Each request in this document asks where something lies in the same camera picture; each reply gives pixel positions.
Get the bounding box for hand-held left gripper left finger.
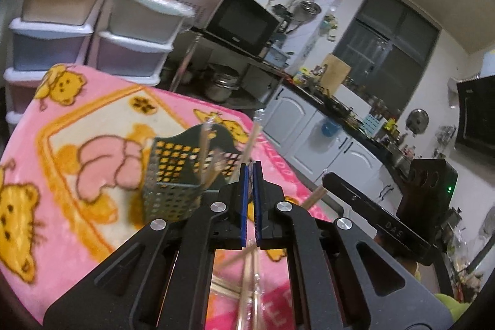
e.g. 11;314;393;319
42;164;249;330

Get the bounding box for plastic storage drawer unit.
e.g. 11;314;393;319
4;0;113;130
87;0;196;88

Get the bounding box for hanging steel pot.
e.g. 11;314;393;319
296;1;321;21

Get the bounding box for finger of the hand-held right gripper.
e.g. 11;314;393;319
322;172;433;266

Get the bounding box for black countertop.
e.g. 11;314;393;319
286;77;411;176

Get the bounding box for pink printed blanket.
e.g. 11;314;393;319
0;63;333;330

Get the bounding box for large steel pot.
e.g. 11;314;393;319
204;69;240;102

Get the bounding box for chopstick pair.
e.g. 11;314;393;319
237;109;267;330
300;168;329;211

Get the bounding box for white kitchen cabinets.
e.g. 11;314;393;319
261;84;403;211

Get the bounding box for black range hood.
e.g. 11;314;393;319
455;74;495;161

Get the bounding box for light blue knife holder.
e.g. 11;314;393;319
364;113;383;135

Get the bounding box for kitchen window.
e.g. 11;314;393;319
333;0;441;118

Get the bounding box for bunch of wooden chopsticks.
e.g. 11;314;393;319
196;120;248;300

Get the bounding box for hanging steel bowl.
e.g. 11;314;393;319
406;108;430;133

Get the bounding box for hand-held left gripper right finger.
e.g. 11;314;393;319
253;161;454;330

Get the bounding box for light blue dish rack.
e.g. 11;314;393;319
267;46;291;68

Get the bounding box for metal kitchen rack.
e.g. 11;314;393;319
168;28;285;110

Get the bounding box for blue hanging bin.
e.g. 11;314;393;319
320;120;341;137

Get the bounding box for green plastic utensil basket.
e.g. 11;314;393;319
142;123;248;228

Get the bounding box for wooden cutting board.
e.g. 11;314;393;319
319;54;352;95

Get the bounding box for hanging wall organiser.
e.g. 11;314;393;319
323;15;339;42

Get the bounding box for black microwave oven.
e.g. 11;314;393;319
182;0;283;58

